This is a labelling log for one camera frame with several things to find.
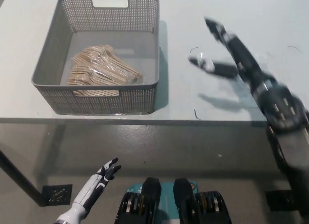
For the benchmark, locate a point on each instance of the grey perforated plastic basket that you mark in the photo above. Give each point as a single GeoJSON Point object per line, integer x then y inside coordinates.
{"type": "Point", "coordinates": [49, 62]}

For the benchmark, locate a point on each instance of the clear bag of wooden forks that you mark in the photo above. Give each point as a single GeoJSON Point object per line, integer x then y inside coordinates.
{"type": "Point", "coordinates": [103, 67]}

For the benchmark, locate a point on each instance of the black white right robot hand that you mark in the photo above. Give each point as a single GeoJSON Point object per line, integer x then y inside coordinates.
{"type": "Point", "coordinates": [241, 52]}

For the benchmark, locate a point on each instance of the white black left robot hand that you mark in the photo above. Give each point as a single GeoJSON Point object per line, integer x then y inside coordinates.
{"type": "Point", "coordinates": [96, 183]}

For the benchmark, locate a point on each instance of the black teal robot torso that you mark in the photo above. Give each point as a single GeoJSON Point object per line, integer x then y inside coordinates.
{"type": "Point", "coordinates": [149, 204]}

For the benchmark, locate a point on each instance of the black metal table leg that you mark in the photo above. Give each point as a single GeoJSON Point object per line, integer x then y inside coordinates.
{"type": "Point", "coordinates": [21, 180]}

